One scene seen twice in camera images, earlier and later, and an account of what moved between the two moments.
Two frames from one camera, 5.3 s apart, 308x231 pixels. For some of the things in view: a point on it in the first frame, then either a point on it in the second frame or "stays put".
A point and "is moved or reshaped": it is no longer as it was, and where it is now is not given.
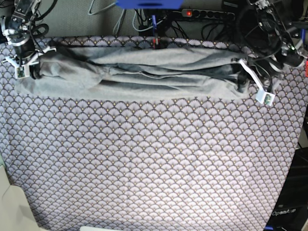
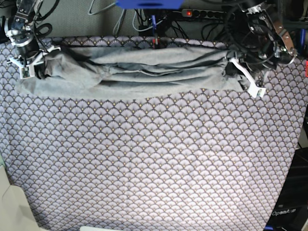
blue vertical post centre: [154, 24] stays put
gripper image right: [264, 68] to [256, 57]
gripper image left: [21, 51] to [29, 51]
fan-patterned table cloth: [208, 163] stays put
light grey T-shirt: [127, 73] is moved or reshaped
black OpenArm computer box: [290, 211] stays put
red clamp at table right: [306, 68] stays put
